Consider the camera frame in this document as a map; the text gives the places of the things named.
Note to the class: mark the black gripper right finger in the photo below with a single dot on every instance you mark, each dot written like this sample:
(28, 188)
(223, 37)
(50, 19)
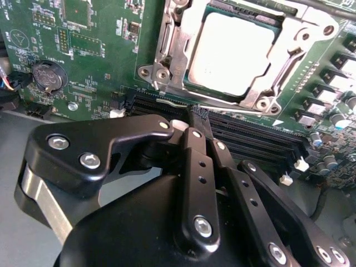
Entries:
(258, 211)

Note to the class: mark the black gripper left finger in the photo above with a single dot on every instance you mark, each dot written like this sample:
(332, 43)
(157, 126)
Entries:
(69, 144)

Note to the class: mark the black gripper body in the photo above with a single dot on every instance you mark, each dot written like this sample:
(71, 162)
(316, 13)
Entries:
(133, 231)

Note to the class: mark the thin metal locking lever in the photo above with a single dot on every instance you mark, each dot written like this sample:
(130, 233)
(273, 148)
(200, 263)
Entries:
(172, 102)

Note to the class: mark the CPU with silver top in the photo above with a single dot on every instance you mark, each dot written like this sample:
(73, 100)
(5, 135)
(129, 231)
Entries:
(231, 53)

